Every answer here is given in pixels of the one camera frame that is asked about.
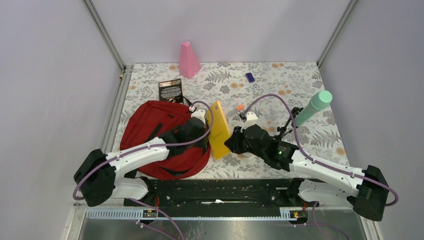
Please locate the floral table mat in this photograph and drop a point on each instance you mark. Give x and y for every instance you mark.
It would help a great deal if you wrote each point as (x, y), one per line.
(277, 86)

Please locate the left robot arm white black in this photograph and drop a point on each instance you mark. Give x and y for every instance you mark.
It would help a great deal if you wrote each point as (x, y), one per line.
(101, 176)

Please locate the slotted cable duct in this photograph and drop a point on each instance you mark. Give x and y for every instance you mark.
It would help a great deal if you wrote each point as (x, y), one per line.
(209, 213)

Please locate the pink cone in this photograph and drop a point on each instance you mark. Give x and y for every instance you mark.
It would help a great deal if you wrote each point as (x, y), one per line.
(189, 64)

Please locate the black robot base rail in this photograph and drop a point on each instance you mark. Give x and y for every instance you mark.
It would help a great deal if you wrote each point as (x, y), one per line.
(225, 193)

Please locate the red student backpack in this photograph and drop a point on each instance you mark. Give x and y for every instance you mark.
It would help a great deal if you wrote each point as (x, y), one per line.
(154, 118)

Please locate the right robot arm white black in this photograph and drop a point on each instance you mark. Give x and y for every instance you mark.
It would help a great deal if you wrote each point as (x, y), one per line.
(361, 189)

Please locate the orange capped glue stick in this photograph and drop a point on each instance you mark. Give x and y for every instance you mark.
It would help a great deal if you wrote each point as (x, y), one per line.
(234, 111)

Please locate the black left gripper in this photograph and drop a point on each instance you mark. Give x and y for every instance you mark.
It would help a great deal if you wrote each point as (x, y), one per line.
(202, 143)

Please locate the yellow notebook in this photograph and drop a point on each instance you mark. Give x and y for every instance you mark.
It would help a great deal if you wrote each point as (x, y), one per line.
(219, 130)

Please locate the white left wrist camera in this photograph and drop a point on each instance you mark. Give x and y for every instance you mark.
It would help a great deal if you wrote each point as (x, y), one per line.
(197, 113)

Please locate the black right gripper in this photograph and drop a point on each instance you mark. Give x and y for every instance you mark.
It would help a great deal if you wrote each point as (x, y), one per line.
(234, 141)

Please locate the mint green bottle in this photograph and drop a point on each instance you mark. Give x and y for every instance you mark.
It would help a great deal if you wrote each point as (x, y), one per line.
(317, 103)

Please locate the small purple eraser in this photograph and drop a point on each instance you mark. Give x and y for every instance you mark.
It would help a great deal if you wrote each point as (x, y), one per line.
(250, 77)

